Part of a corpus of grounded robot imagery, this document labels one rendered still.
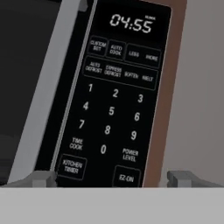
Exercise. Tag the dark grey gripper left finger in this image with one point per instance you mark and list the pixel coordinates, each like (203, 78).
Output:
(40, 178)

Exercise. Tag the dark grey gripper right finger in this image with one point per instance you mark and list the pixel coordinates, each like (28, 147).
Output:
(182, 178)

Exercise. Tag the grey-framed microwave door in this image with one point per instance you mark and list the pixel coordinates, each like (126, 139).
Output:
(32, 87)

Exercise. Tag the black microwave oven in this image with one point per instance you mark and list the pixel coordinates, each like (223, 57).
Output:
(116, 96)

